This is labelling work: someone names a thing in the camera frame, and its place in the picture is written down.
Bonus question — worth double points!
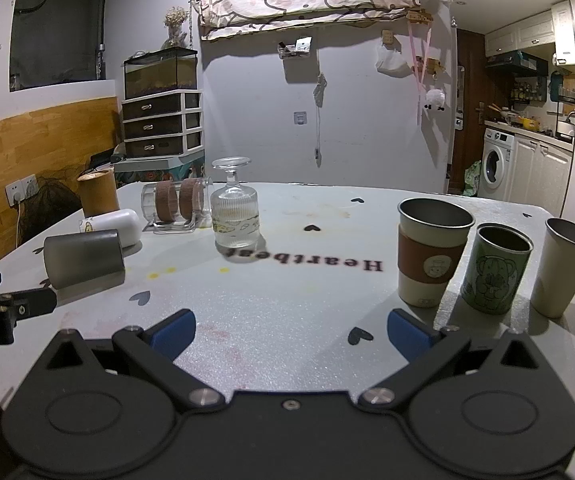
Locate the green bear print cup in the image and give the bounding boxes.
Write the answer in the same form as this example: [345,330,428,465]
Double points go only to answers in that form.
[461,222,535,316]

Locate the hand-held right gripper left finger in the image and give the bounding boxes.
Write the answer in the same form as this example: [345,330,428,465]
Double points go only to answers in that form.
[42,308,229,414]

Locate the cream cup brown sleeve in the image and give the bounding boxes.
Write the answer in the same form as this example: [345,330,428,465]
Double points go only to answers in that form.
[397,197,477,309]

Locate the small clear wall shelf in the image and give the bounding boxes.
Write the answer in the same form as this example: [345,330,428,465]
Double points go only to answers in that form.
[277,36,315,60]

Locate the dried flowers in vase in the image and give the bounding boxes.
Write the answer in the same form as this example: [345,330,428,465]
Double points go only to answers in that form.
[163,6,190,50]

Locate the grey metal cup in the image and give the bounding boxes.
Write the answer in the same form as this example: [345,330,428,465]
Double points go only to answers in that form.
[42,229,127,290]

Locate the white lower kitchen cabinet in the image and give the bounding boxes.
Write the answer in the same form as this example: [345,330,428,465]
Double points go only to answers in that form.
[509,132,574,217]

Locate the dark range hood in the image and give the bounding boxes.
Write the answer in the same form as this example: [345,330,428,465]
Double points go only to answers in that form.
[485,50,549,77]

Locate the plain steel tumbler cup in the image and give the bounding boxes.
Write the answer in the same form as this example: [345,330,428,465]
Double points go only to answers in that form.
[530,217,575,320]

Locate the black net bag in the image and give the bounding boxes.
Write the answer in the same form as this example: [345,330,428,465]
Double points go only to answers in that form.
[20,170,84,241]

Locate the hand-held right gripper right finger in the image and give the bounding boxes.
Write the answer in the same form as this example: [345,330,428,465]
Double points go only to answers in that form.
[357,308,544,414]

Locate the green plastic bag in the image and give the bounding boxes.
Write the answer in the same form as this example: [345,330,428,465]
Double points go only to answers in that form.
[462,160,483,198]

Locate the pink ribbon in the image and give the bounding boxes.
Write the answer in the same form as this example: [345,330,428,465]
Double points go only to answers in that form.
[407,22,433,126]

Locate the white upper kitchen cabinets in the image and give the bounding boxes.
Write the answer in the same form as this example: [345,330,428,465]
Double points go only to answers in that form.
[484,0,575,67]

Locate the brown wooden cup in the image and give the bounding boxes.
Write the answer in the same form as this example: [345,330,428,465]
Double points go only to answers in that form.
[77,168,121,217]

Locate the white washing machine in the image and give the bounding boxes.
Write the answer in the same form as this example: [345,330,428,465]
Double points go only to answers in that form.
[477,127,517,204]

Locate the clear ribbed glass goblet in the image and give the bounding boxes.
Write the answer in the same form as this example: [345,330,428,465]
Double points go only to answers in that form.
[210,157,260,249]

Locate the patterned storage box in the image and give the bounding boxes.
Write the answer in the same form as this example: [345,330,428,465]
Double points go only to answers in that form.
[112,152,206,187]

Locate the white wall socket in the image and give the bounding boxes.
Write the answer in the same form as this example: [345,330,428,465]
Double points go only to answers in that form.
[6,175,39,207]

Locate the clear glass mug brown bands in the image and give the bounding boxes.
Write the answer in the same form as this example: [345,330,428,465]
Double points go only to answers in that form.
[140,176,214,235]

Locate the white plastic drawer unit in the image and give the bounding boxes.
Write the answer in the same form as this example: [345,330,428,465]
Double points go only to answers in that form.
[120,89,206,159]

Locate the brown wooden door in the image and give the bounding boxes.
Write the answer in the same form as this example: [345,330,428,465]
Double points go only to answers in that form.
[450,28,489,196]

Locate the glass fish tank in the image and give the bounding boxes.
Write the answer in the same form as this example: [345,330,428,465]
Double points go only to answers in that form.
[123,47,199,101]

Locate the white rounded cup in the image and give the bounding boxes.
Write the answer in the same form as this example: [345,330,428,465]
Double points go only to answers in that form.
[78,208,142,249]

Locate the hanging charger cable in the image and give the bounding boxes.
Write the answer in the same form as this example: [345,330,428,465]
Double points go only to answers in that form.
[312,73,329,169]

